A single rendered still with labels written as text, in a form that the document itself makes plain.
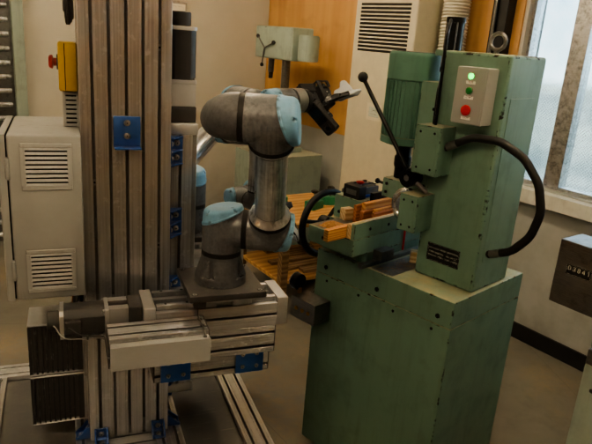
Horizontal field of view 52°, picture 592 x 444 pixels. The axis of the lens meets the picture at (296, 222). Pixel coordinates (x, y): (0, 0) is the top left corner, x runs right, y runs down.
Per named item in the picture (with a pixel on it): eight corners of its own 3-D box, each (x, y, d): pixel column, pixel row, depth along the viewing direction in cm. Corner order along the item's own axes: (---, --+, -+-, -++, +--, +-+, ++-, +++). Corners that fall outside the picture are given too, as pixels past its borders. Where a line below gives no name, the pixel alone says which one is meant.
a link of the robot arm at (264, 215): (245, 225, 183) (241, 80, 141) (294, 229, 183) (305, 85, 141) (240, 257, 176) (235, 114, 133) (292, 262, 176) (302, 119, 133)
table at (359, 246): (390, 209, 260) (392, 196, 259) (451, 228, 240) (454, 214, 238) (288, 233, 220) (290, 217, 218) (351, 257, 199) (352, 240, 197)
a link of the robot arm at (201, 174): (184, 208, 212) (184, 171, 208) (164, 199, 222) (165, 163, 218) (212, 203, 220) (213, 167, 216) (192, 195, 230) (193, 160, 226)
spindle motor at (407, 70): (399, 137, 222) (410, 50, 213) (440, 146, 210) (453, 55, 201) (369, 141, 210) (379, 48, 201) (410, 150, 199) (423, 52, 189)
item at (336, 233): (428, 213, 235) (430, 203, 234) (432, 215, 234) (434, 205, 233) (322, 240, 195) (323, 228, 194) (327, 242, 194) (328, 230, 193)
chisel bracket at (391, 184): (392, 196, 222) (395, 174, 220) (424, 206, 213) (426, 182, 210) (380, 199, 217) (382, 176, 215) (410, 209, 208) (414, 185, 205)
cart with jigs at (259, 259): (314, 263, 425) (321, 175, 406) (365, 294, 380) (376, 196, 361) (231, 277, 389) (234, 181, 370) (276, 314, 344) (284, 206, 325)
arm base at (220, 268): (200, 291, 170) (201, 258, 167) (189, 270, 184) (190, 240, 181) (251, 287, 175) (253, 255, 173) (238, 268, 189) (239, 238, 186)
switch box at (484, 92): (460, 121, 181) (469, 66, 176) (491, 125, 174) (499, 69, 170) (449, 121, 177) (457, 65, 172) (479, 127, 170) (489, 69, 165)
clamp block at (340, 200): (357, 210, 244) (358, 188, 241) (382, 218, 235) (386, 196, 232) (332, 215, 234) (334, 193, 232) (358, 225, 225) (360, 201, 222)
